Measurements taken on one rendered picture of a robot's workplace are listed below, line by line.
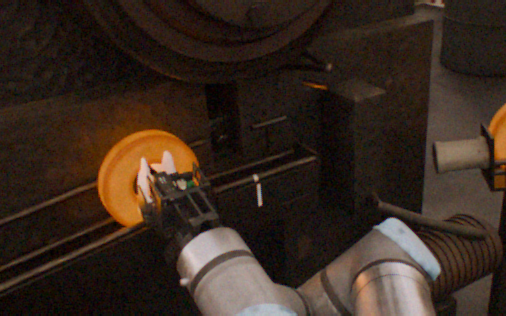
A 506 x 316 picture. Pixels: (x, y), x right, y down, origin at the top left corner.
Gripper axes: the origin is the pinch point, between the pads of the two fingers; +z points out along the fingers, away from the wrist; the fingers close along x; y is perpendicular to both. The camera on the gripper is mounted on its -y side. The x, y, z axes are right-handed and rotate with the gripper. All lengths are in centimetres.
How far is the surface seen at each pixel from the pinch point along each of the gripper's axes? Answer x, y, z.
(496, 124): -58, 2, -16
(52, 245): 15.9, -9.2, -0.2
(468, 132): -179, -98, 68
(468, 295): -92, -76, -9
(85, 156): 7.8, 0.7, 6.1
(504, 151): -59, -2, -19
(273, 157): -23.3, -6.3, 0.6
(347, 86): -39.0, 3.3, 2.6
